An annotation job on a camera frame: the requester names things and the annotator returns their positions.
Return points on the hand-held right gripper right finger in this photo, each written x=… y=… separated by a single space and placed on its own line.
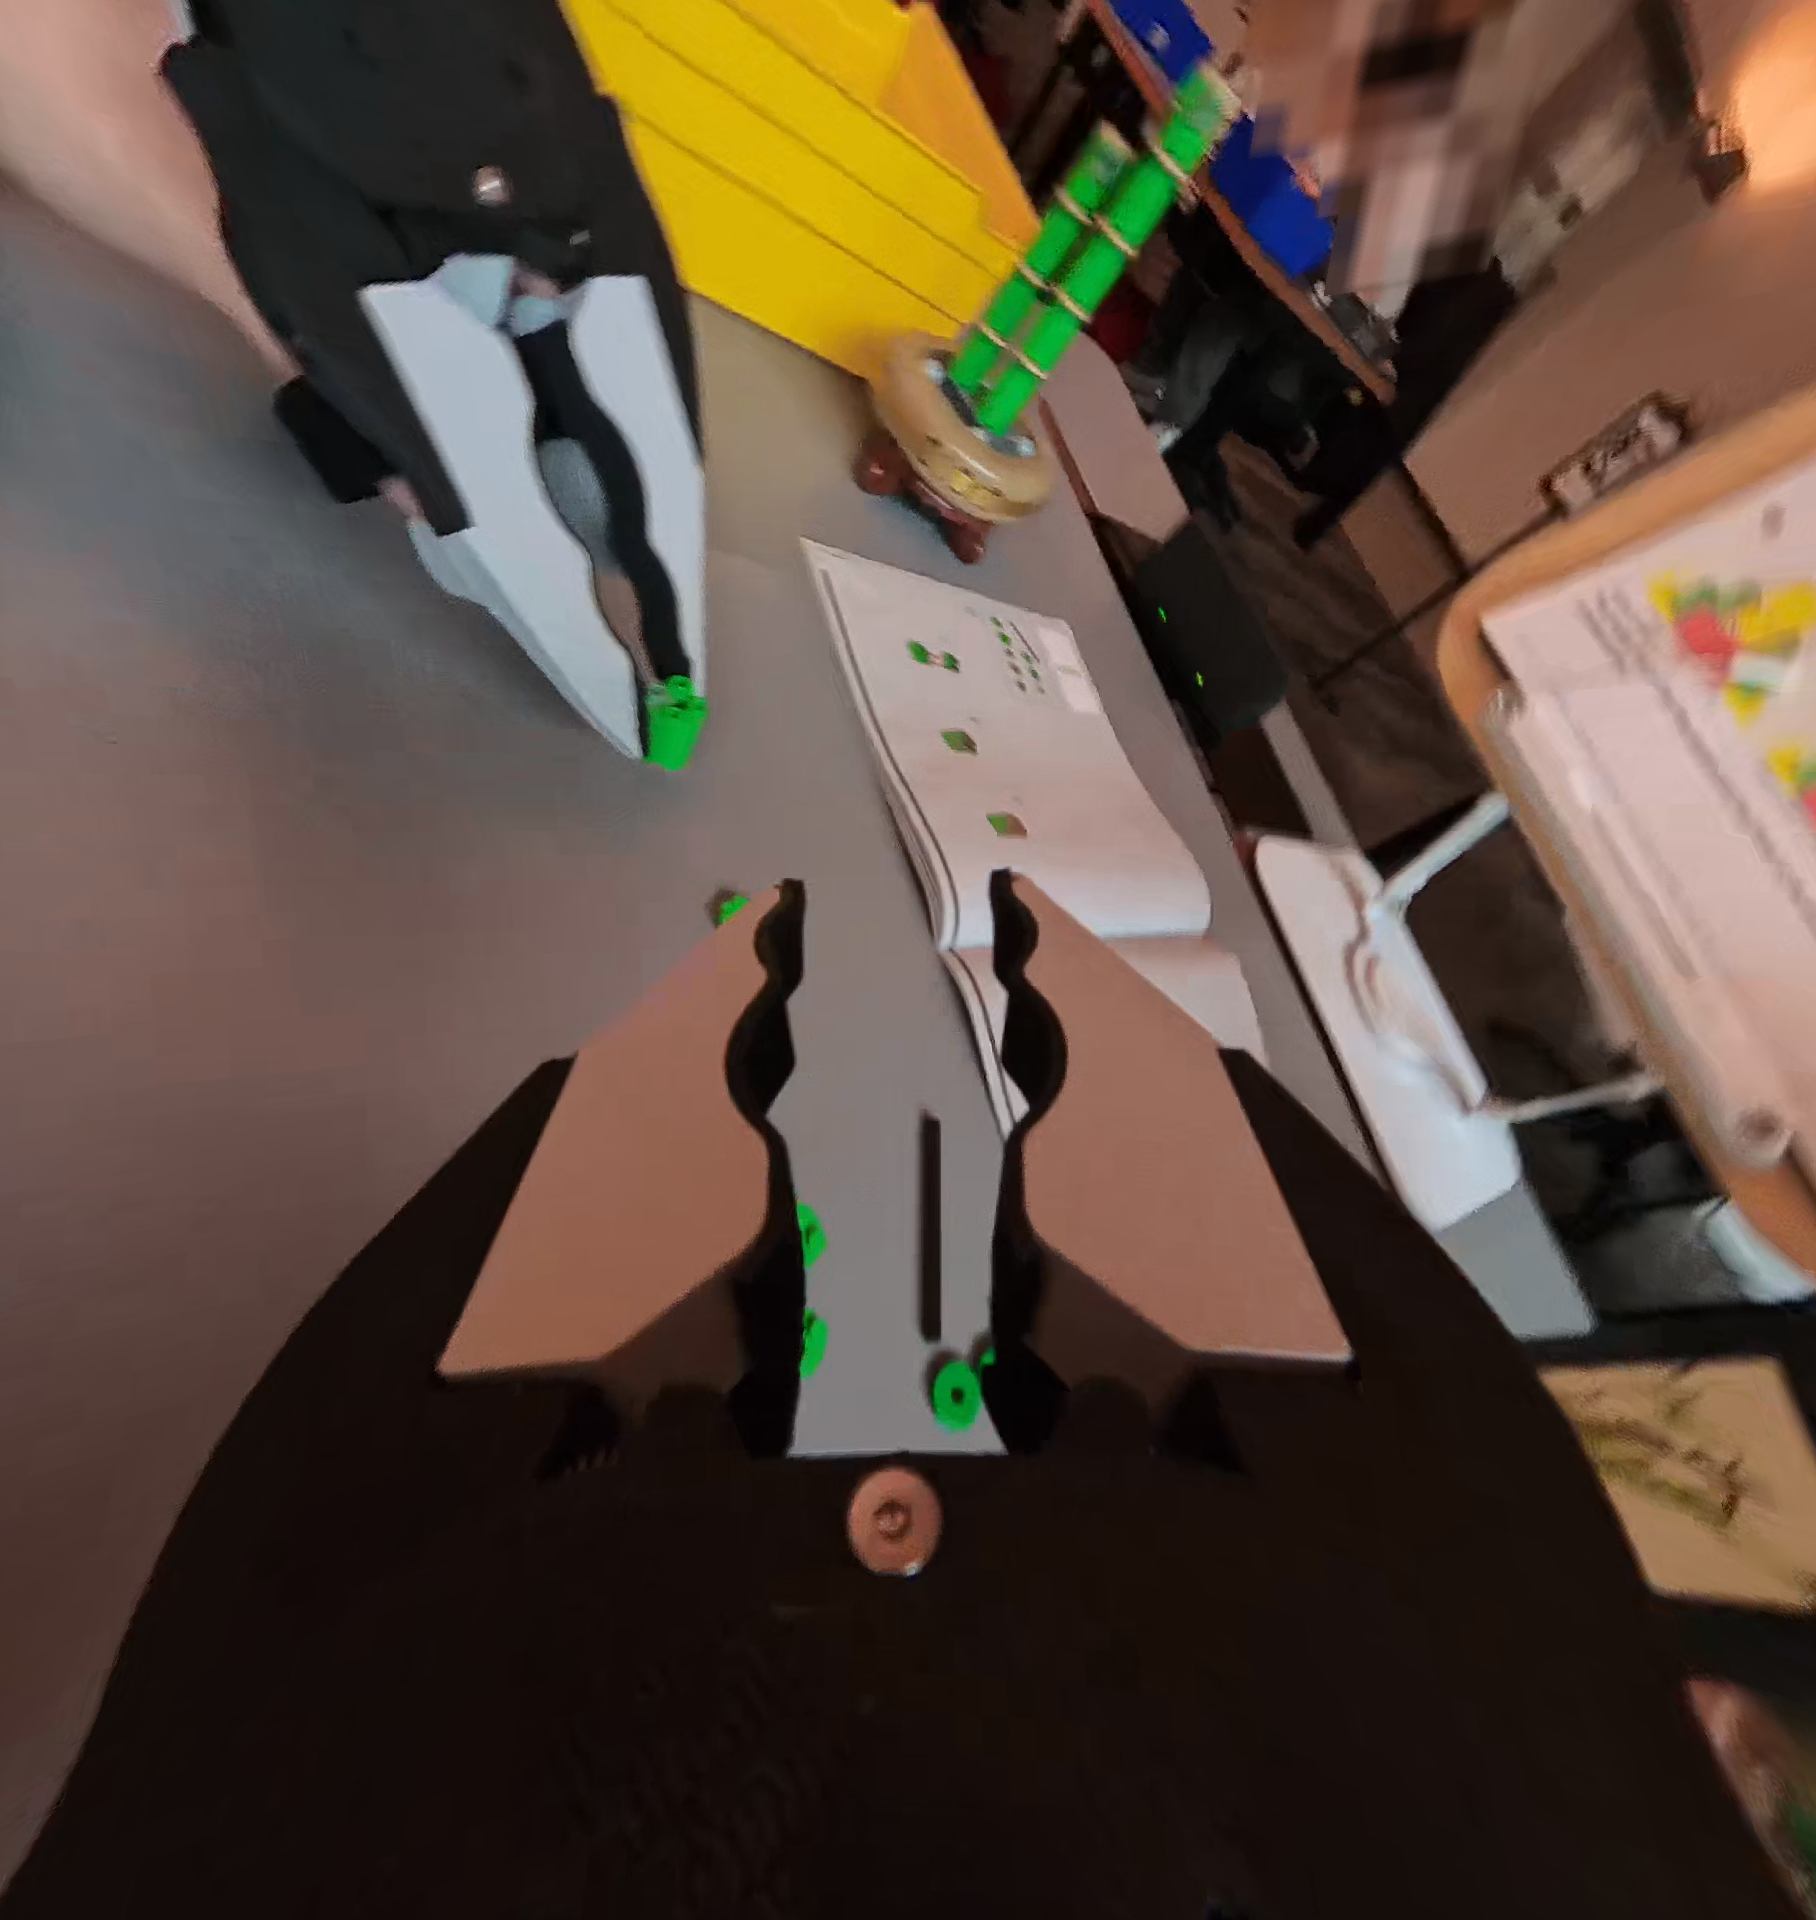
x=1164 y=1184

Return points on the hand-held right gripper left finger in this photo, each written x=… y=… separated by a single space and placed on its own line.
x=639 y=1170

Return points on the black computer tower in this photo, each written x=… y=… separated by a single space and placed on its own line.
x=1208 y=631

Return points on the wall socket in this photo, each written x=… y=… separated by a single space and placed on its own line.
x=1615 y=453

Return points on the wood-edged table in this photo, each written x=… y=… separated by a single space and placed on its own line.
x=1599 y=930

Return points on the stack of yellow bins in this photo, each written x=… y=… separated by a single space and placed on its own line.
x=787 y=166

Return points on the blue storage bin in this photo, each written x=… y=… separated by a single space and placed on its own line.
x=1238 y=166

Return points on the thin black rod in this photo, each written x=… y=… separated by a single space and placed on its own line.
x=932 y=1231

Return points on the grey desk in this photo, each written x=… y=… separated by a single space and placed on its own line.
x=323 y=900

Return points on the white chair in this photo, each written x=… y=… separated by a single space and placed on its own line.
x=1388 y=1022

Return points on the bamboo printed box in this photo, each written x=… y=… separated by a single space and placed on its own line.
x=1703 y=1487

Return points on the small green round brick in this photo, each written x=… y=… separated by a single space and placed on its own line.
x=809 y=1239
x=812 y=1346
x=956 y=1391

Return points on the toy bamboo pot model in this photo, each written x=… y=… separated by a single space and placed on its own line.
x=997 y=405

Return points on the green toy brick stack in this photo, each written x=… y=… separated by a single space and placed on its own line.
x=675 y=724

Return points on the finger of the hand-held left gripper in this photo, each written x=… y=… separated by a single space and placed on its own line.
x=644 y=421
x=464 y=450

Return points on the colourful printed paper sheet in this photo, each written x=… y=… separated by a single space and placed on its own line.
x=1718 y=677

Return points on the open instruction booklet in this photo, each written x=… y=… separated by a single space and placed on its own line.
x=1028 y=781

